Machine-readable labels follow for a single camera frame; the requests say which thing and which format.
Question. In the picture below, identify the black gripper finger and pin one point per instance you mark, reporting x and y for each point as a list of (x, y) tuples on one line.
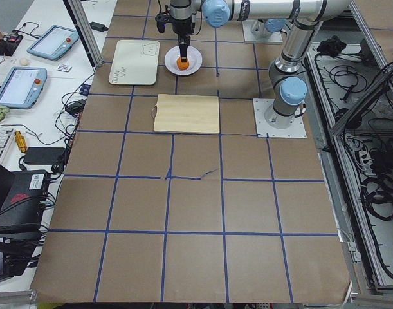
[(183, 52)]

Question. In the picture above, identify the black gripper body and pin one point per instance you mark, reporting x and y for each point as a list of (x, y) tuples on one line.
[(182, 28)]

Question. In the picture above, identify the white round plate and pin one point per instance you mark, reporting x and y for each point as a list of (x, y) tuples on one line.
[(194, 56)]

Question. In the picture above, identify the orange fruit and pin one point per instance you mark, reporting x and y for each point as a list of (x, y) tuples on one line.
[(182, 66)]

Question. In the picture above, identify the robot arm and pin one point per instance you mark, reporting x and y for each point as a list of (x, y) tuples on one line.
[(182, 18), (290, 91)]

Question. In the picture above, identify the cream bear tray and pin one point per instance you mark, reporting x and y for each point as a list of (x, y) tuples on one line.
[(135, 62)]

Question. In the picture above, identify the wooden cutting board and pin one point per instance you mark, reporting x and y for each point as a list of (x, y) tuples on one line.
[(187, 114)]

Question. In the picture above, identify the upper blue teach pendant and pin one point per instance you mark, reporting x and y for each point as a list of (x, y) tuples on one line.
[(54, 43)]

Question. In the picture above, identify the blue teach pendant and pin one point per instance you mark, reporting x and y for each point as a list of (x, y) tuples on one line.
[(54, 43), (22, 87)]

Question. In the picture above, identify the lower blue teach pendant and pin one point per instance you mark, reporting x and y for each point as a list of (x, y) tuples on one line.
[(22, 87)]

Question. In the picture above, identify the black power brick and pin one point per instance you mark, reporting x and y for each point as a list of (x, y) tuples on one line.
[(43, 155)]

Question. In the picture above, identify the gold metal cylinder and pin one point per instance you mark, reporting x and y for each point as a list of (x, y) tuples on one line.
[(21, 142)]

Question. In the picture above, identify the black computer box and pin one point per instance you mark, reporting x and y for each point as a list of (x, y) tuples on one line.
[(21, 197)]

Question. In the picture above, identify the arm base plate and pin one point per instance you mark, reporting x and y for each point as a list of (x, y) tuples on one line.
[(269, 124), (264, 31)]

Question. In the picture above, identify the aluminium frame post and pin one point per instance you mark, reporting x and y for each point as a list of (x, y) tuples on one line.
[(83, 28)]

